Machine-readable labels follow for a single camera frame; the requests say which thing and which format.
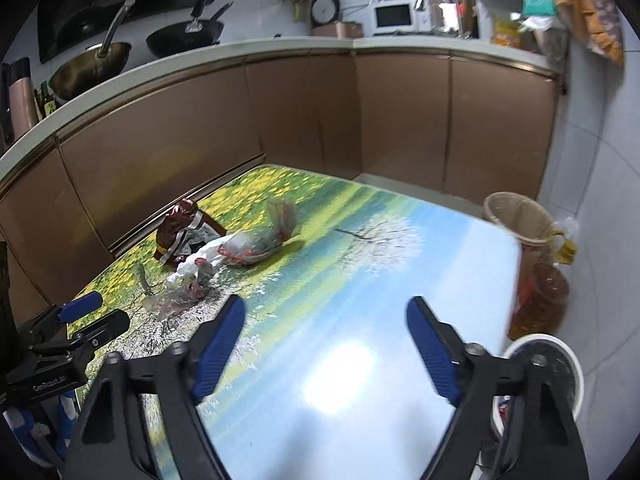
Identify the rice cooker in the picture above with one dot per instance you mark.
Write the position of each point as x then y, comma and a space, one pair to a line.
335, 22

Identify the green glass bottle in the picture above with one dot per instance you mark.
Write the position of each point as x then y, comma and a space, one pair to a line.
46, 102

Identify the white microwave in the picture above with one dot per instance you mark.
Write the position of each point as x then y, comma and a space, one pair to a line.
394, 16

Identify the white plastic bucket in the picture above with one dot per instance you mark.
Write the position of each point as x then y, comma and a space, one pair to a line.
550, 365

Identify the pink thermos jug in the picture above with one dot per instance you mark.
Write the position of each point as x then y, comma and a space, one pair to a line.
20, 105

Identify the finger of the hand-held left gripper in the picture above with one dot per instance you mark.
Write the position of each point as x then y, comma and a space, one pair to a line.
80, 307
107, 325

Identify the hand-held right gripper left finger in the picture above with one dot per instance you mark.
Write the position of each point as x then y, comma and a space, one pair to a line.
220, 352

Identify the brown snack wrapper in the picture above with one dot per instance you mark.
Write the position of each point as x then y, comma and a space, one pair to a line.
180, 232

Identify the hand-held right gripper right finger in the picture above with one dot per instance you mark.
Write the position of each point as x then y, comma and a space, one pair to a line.
435, 357

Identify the brass wok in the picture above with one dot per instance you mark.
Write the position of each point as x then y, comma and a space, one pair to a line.
90, 72

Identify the blue patterned clothing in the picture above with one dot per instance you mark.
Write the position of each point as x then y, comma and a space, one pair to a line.
45, 430

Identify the woven wicker basket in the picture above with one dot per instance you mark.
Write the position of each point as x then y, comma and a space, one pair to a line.
520, 220

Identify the black frying pan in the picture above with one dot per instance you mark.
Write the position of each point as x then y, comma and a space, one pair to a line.
185, 37

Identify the orange floral apron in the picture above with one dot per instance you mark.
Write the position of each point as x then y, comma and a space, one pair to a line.
590, 10

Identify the white plastic bag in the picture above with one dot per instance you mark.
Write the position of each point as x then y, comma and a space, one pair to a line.
260, 242

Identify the amber oil bottle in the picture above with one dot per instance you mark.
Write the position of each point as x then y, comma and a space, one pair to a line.
542, 302

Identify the yellow cap bottle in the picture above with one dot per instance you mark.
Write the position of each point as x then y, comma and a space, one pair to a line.
565, 245

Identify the clear plastic bag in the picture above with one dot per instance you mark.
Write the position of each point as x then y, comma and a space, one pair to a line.
187, 280

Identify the yellow package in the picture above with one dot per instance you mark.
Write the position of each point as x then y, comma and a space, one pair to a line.
507, 31

